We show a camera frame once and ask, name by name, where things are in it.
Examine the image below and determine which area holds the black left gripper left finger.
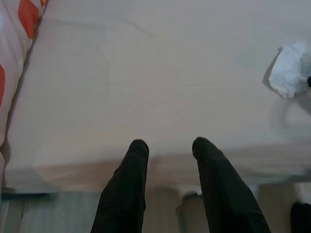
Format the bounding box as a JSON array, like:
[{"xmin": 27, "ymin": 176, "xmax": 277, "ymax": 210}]
[{"xmin": 91, "ymin": 138, "xmax": 150, "ymax": 233}]

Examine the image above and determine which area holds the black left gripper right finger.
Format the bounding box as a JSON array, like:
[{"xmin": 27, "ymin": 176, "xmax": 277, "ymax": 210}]
[{"xmin": 192, "ymin": 137, "xmax": 272, "ymax": 233}]

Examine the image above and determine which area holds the white tissue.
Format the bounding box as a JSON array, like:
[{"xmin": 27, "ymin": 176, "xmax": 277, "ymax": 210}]
[{"xmin": 262, "ymin": 40, "xmax": 311, "ymax": 99}]

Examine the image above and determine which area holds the dark bed frame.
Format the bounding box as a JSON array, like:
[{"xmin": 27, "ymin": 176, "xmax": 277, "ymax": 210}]
[{"xmin": 0, "ymin": 185, "xmax": 58, "ymax": 202}]

